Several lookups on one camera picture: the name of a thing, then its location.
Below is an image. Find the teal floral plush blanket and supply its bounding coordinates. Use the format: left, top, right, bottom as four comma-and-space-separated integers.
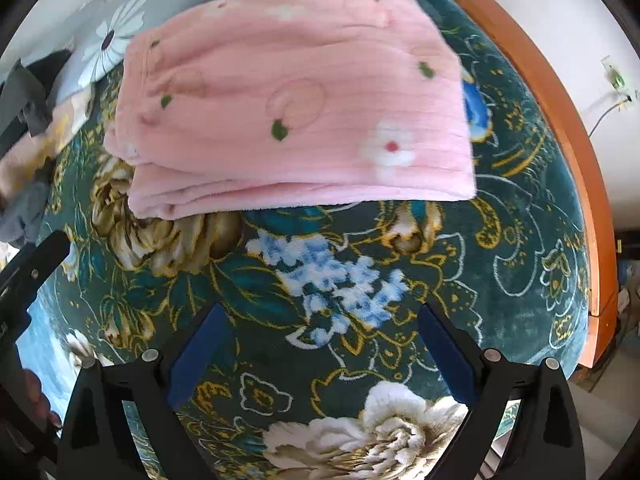
19, 0, 594, 480

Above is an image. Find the dark grey garment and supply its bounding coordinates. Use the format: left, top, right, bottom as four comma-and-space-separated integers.
1, 50, 91, 248

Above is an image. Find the orange wooden bed frame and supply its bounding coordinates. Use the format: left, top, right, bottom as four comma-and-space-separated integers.
454, 0, 618, 368

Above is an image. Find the person left hand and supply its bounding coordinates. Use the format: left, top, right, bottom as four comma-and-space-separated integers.
23, 368, 62, 429

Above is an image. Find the wall socket with plug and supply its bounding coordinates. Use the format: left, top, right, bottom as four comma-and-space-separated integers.
601, 55, 639, 104

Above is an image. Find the pink fleece floral garment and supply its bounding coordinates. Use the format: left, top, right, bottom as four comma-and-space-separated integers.
104, 0, 476, 220

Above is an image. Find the beige fleece garment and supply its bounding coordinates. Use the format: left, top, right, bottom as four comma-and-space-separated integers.
1, 84, 96, 202

